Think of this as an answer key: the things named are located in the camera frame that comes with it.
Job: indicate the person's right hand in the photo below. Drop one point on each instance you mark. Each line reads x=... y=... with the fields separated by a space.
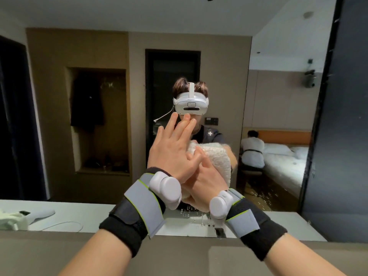
x=205 y=186

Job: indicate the person's left hand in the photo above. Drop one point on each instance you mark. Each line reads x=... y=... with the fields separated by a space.
x=168 y=153

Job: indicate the person's right fingers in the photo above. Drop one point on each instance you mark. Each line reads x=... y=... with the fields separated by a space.
x=205 y=158

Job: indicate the person's left little finger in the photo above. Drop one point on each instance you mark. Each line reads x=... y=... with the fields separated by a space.
x=159 y=133

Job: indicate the person's left thumb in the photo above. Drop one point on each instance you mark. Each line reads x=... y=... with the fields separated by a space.
x=196 y=161

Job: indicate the person's left middle finger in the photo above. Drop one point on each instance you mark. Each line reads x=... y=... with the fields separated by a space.
x=181 y=126

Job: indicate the white fluffy towel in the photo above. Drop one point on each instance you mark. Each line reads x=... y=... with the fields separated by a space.
x=217 y=158

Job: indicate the person's right forearm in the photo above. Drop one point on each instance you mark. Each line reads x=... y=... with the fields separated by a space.
x=296 y=260

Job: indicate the person's left forearm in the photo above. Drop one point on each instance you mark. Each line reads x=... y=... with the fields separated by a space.
x=97 y=255

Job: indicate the white headset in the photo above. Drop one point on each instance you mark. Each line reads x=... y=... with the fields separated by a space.
x=191 y=104

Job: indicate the white wrist tracker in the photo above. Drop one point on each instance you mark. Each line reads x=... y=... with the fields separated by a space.
x=220 y=204
x=168 y=188

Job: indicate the white pillow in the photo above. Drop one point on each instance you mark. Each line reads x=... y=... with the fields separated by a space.
x=301 y=152
x=277 y=149

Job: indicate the dark hanging coat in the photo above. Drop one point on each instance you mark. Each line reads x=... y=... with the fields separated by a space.
x=86 y=106

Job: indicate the bed with white sheets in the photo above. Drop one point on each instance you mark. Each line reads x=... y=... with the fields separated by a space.
x=284 y=169

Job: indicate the wooden headboard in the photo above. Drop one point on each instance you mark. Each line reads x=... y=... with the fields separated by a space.
x=287 y=137

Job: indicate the white hand controller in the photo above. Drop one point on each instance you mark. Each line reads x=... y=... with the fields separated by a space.
x=40 y=214

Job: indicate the black wall switch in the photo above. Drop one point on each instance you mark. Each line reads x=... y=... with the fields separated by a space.
x=211 y=121

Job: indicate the large wall mirror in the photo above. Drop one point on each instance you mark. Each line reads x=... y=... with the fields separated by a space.
x=201 y=40

